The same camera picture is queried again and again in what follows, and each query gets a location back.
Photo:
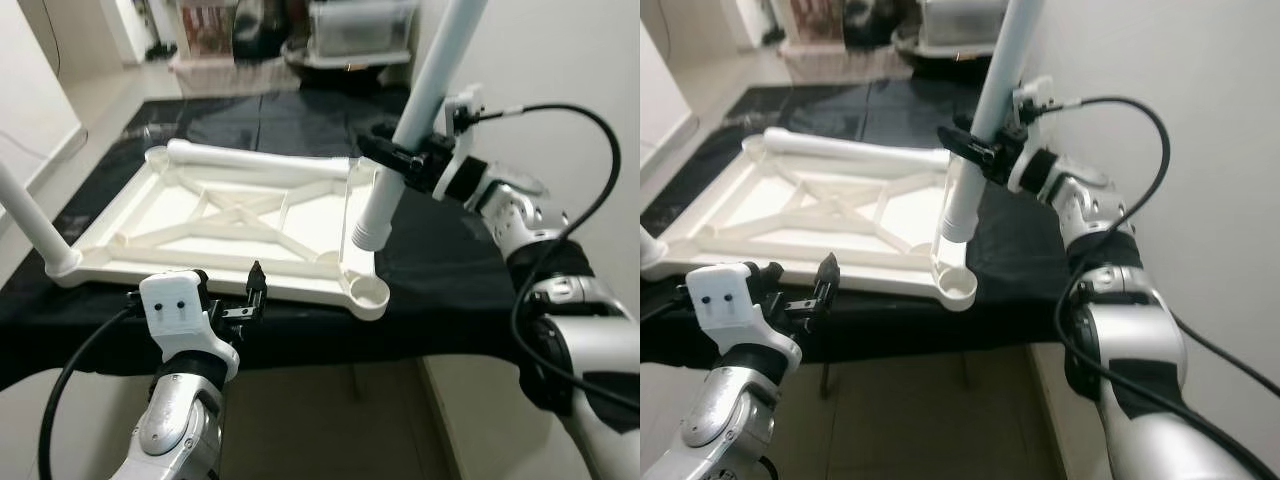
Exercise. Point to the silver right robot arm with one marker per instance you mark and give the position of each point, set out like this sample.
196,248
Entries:
600,340
1130,340

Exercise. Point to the white plastic table leg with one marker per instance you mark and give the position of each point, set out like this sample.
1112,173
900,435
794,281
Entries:
430,80
1005,90
35,225
250,160
850,148

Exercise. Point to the black bag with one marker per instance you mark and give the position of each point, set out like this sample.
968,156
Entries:
870,22
260,30

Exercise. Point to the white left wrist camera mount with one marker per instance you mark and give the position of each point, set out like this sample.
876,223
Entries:
725,300
175,310

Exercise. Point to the clear plastic storage container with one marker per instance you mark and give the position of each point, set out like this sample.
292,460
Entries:
365,30
965,25

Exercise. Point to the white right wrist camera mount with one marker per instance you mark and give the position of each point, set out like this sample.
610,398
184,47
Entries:
462,105
1035,100

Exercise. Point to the white plastic table top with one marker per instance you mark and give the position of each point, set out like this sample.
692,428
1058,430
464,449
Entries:
160,215
760,205

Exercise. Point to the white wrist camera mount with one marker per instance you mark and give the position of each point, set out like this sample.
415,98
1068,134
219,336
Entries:
725,300
175,310
1035,100
462,105

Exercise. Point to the black plastic table cover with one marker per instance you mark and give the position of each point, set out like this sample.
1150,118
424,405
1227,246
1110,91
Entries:
1000,280
450,280

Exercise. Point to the beige patterned bench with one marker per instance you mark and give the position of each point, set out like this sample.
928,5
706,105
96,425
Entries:
230,75
840,65

